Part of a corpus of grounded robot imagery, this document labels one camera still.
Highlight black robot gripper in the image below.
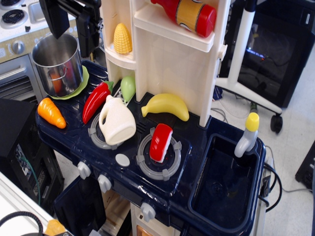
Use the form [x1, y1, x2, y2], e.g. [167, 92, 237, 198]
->
[39, 0, 101, 58]

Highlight stainless steel pot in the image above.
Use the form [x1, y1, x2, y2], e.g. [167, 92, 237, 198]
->
[31, 33, 83, 98]

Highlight red white toy sushi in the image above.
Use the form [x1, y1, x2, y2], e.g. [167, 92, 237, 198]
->
[149, 123, 173, 163]

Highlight white toy stove background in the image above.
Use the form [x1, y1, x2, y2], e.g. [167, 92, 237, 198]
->
[0, 0, 82, 104]

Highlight yellow toy corn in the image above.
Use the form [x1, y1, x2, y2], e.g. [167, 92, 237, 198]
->
[113, 23, 132, 54]

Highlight green plastic plate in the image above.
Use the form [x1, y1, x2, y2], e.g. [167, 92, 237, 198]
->
[51, 66, 89, 100]

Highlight red toy chili pepper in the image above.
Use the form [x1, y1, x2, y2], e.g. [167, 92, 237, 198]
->
[82, 81, 114, 124]

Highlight green toy pear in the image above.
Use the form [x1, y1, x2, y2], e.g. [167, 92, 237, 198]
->
[121, 76, 136, 103]

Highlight orange toy carrot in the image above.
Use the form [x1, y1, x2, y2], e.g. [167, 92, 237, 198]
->
[37, 97, 66, 129]

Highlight cream toy kitchen shelf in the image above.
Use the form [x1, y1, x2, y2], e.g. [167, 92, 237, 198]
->
[100, 0, 230, 126]

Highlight white toy detergent jug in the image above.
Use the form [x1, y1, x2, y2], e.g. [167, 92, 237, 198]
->
[98, 95, 136, 146]

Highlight yellow toy banana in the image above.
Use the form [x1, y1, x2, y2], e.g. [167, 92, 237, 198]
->
[141, 93, 189, 121]

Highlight red toy ketchup bottle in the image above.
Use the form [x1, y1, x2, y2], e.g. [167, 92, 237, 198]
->
[151, 0, 217, 38]

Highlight grey round button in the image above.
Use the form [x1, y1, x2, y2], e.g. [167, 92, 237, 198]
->
[115, 153, 130, 167]

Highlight black computer case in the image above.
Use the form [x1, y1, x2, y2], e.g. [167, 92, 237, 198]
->
[0, 99, 64, 215]

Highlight grey left stove knob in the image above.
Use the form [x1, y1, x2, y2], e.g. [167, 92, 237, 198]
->
[77, 161, 91, 179]

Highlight grey stove knob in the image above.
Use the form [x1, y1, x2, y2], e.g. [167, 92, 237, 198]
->
[140, 202, 156, 222]
[77, 161, 91, 179]
[97, 175, 112, 193]

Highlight grey middle stove knob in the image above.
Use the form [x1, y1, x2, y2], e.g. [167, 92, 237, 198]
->
[97, 175, 112, 193]

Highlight white rolling stand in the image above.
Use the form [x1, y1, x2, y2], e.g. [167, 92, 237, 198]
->
[215, 0, 284, 134]

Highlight navy toy oven door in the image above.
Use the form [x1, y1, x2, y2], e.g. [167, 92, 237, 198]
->
[53, 177, 106, 236]

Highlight grey toy faucet yellow cap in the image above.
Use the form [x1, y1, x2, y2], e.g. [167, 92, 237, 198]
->
[234, 112, 259, 158]

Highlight grey right stove knob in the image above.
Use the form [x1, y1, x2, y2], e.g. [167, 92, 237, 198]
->
[140, 202, 156, 222]

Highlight navy toy kitchen counter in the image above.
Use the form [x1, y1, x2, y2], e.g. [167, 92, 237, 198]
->
[36, 61, 265, 236]

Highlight black monitor screen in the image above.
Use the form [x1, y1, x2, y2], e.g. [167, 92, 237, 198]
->
[220, 0, 315, 108]

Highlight grey left burner ring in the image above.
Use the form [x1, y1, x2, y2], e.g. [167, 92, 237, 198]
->
[88, 119, 124, 150]

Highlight grey burner ring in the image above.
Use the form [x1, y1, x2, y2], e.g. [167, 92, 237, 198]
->
[88, 119, 124, 150]
[136, 127, 183, 182]

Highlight grey right burner ring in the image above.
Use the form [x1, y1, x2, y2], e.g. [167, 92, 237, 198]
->
[136, 127, 183, 182]

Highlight black braided cable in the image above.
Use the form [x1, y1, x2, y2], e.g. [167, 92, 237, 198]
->
[0, 211, 44, 236]

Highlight black cable right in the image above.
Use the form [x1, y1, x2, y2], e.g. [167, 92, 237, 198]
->
[258, 162, 283, 213]

